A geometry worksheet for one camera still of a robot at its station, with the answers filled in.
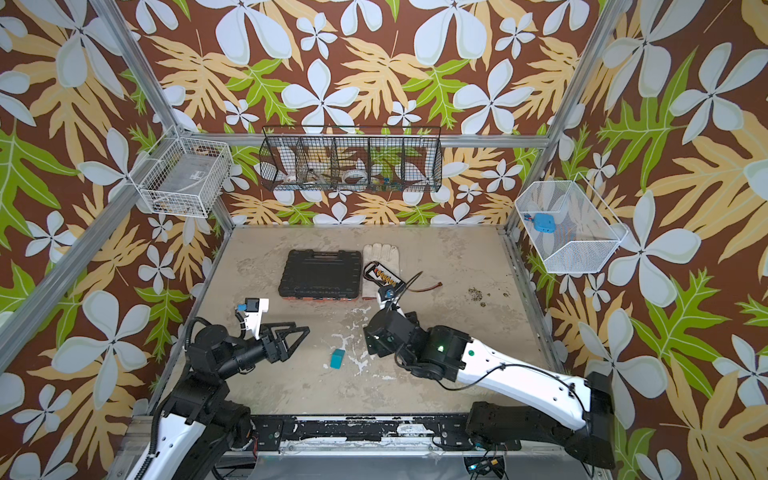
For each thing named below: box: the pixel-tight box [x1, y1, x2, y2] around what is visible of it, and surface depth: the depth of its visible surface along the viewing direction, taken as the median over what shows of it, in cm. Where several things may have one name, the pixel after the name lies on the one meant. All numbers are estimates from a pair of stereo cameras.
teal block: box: [329, 348, 346, 370], surface depth 89 cm
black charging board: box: [363, 261, 407, 293], surface depth 103 cm
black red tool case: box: [278, 249, 362, 301], surface depth 101 cm
